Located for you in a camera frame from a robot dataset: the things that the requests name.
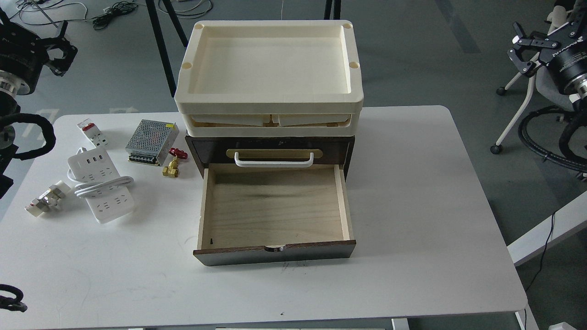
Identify white red circuit breaker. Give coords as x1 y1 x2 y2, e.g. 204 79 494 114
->
77 118 109 148

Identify white grey office chair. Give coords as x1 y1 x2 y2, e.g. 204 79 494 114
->
490 0 586 154

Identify white power cable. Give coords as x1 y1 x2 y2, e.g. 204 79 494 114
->
67 147 134 198

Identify metal mesh power supply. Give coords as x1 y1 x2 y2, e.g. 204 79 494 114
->
125 119 179 166

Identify white drawer handle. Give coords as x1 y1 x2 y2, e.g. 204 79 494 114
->
234 152 315 168

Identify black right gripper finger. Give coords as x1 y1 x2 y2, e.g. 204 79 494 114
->
508 22 558 77

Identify white power strip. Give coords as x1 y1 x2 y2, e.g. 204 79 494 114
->
67 148 135 224

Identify white metal connector part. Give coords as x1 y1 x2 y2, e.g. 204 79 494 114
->
25 181 71 217

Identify cream plastic stacked trays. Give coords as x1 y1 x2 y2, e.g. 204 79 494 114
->
174 20 364 138

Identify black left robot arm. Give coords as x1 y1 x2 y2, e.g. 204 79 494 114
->
0 11 78 172

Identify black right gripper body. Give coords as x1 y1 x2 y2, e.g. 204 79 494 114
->
538 6 587 92

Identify brass valve red handle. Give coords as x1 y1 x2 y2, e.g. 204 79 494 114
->
162 148 188 178

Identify open wooden drawer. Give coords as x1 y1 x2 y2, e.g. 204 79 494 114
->
193 164 356 267

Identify black floor cable bundle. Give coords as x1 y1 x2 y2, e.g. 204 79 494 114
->
92 1 138 31

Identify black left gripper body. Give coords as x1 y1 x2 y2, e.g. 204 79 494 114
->
0 10 78 96

